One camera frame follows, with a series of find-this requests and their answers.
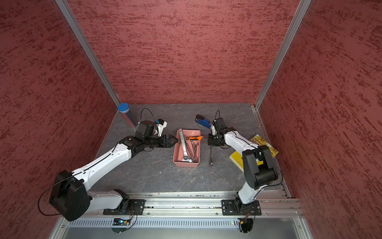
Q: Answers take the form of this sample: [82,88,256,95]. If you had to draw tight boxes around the pink plastic storage box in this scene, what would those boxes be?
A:
[173,129,204,168]

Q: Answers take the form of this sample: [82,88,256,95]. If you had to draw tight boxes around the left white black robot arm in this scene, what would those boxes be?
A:
[49,119,179,222]

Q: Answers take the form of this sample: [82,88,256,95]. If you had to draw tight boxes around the silver wrench in box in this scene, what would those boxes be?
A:
[192,140,200,163]

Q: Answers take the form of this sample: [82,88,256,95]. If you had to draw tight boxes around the blue capped pencil tube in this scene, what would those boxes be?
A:
[117,103,138,128]

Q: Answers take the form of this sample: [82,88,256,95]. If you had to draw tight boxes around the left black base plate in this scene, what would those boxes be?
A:
[103,199,146,216]

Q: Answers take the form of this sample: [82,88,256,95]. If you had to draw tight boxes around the orange handled adjustable wrench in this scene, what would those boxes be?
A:
[185,136,205,141]

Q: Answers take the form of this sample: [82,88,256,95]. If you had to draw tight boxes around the left circuit board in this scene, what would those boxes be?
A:
[112,218,131,227]

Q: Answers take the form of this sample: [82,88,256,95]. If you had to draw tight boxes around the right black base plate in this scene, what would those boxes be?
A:
[221,199,262,216]

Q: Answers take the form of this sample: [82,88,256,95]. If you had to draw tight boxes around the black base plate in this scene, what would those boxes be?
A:
[221,199,262,216]
[103,199,146,216]

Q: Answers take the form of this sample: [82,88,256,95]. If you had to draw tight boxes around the yellow book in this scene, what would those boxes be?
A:
[230,134,279,172]

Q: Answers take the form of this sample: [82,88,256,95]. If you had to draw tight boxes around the long silver combination wrench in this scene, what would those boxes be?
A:
[209,145,213,167]

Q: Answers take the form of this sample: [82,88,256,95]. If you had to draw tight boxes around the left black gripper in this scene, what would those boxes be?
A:
[144,134,179,148]

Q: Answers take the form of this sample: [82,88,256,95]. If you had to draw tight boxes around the aluminium front rail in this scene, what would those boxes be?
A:
[80,191,305,219]

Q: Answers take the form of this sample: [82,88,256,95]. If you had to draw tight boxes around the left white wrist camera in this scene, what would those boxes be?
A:
[155,119,167,137]

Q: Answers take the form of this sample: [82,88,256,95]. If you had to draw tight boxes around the blue black stapler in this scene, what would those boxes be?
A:
[195,115,212,129]

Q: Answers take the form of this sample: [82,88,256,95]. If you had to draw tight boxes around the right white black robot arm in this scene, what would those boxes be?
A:
[208,118,279,205]

